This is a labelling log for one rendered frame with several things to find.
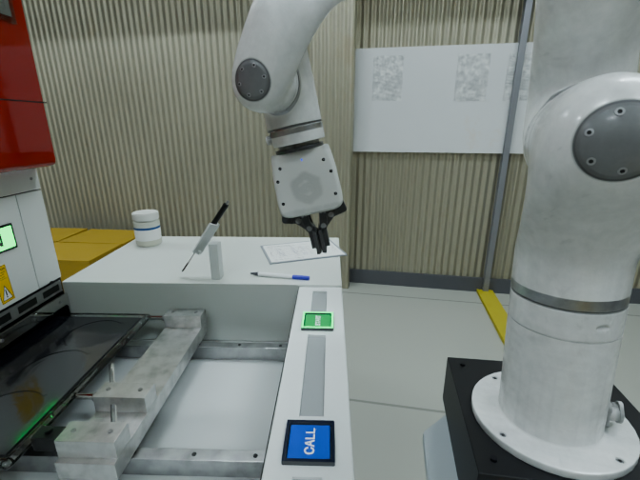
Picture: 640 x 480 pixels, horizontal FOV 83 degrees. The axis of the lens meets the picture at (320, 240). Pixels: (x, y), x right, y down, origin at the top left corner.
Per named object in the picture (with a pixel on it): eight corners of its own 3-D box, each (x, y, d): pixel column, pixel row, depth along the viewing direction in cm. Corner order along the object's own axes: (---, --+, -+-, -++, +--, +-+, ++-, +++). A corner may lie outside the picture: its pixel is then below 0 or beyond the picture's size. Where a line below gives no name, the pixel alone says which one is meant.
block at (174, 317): (165, 327, 79) (163, 314, 78) (171, 319, 82) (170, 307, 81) (201, 328, 78) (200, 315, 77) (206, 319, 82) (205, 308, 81)
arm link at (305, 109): (310, 121, 49) (328, 119, 58) (288, 12, 45) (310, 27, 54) (255, 134, 52) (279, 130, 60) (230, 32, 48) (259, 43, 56)
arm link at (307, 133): (260, 133, 52) (265, 154, 52) (321, 120, 51) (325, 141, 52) (270, 132, 60) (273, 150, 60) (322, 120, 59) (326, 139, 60)
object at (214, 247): (194, 280, 82) (188, 223, 78) (200, 273, 85) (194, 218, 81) (221, 280, 81) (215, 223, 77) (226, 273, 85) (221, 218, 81)
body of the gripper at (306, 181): (261, 149, 53) (279, 222, 56) (330, 133, 52) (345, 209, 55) (270, 146, 60) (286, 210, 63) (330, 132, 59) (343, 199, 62)
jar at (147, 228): (131, 247, 104) (126, 214, 101) (143, 239, 110) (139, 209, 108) (155, 247, 104) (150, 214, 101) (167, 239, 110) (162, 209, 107)
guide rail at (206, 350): (64, 356, 79) (61, 344, 78) (70, 350, 80) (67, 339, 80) (294, 360, 77) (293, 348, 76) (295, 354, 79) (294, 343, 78)
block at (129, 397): (95, 411, 55) (91, 395, 55) (109, 395, 59) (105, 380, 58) (147, 412, 55) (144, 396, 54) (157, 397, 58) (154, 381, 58)
